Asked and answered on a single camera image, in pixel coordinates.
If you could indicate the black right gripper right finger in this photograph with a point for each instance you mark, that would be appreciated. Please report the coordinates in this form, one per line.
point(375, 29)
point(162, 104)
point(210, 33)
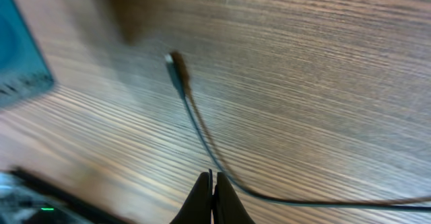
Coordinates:
point(227, 207)

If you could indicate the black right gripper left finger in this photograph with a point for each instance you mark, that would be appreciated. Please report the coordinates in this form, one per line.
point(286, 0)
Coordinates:
point(197, 207)

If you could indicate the blue screen smartphone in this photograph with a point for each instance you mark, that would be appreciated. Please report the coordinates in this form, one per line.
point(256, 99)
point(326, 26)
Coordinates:
point(24, 71)

